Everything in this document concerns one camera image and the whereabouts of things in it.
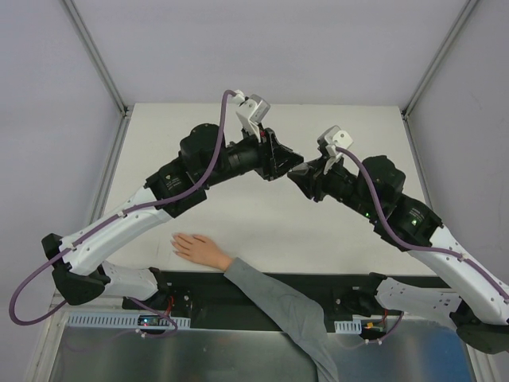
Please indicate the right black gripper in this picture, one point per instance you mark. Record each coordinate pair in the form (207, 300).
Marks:
(318, 181)

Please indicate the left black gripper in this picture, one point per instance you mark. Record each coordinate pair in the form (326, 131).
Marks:
(268, 153)

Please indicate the grey sleeved forearm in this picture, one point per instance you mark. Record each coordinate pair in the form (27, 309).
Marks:
(300, 317)

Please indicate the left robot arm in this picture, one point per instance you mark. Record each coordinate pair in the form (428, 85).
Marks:
(82, 267)

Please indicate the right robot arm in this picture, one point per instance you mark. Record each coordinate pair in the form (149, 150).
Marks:
(476, 304)

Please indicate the person's hand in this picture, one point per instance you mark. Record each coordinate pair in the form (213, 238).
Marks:
(200, 250)

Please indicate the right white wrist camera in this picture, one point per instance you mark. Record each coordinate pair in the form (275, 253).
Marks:
(330, 143)

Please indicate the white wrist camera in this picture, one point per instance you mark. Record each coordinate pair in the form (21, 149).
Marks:
(250, 111)
(330, 143)

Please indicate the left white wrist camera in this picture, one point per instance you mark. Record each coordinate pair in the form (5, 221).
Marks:
(250, 111)

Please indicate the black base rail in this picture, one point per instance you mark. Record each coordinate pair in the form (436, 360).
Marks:
(212, 301)

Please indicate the right white cable duct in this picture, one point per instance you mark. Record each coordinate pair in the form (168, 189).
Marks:
(353, 326)

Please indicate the right aluminium frame post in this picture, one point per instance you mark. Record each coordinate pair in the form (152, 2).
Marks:
(444, 49)

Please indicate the aluminium frame post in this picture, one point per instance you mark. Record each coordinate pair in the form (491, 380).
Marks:
(444, 49)
(93, 53)

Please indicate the left aluminium frame post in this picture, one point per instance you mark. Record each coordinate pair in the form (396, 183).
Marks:
(93, 53)

